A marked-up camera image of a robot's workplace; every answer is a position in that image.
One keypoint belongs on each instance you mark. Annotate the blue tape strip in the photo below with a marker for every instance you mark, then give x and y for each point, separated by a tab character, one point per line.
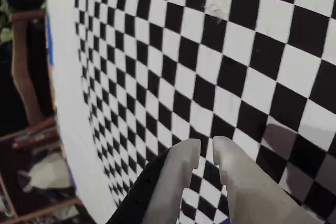
50	40

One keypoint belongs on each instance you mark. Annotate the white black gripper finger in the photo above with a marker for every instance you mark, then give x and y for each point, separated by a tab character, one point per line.
168	182

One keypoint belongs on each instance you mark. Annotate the checkerboard paper mat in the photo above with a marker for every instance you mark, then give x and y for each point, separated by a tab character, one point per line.
183	64

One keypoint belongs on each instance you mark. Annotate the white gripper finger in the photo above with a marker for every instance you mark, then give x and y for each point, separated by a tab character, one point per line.
249	190

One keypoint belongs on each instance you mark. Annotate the wooden bookshelf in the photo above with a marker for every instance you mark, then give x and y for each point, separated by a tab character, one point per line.
31	130

